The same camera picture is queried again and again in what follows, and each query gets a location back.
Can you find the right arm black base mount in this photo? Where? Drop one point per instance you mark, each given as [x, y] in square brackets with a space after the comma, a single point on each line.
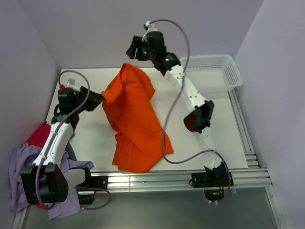
[213, 184]

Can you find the orange t shirt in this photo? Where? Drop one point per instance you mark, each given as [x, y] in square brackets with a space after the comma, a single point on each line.
[140, 141]

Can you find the white perforated plastic basket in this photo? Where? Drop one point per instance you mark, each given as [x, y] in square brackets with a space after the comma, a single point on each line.
[212, 73]

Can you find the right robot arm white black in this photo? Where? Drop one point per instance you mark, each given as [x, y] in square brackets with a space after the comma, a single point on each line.
[198, 121]

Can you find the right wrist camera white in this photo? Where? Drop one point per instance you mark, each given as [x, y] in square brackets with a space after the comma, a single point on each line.
[149, 27]

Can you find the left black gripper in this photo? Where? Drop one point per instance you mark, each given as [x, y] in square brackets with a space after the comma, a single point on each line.
[94, 98]

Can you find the aluminium front rail frame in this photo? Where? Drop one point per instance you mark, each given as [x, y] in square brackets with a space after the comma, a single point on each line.
[166, 200]

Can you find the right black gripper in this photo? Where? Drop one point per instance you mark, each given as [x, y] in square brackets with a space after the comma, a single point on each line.
[137, 43]

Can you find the red t shirt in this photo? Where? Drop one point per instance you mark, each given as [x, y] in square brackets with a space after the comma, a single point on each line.
[40, 135]

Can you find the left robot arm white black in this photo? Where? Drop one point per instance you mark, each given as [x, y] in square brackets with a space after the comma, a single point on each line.
[63, 125]

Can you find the teal blue t shirt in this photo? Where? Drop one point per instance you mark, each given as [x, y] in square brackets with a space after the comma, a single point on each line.
[70, 151]

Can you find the lavender t shirt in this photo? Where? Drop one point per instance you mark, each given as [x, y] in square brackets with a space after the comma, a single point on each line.
[28, 182]

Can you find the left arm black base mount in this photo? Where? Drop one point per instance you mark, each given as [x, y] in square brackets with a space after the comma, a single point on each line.
[87, 193]

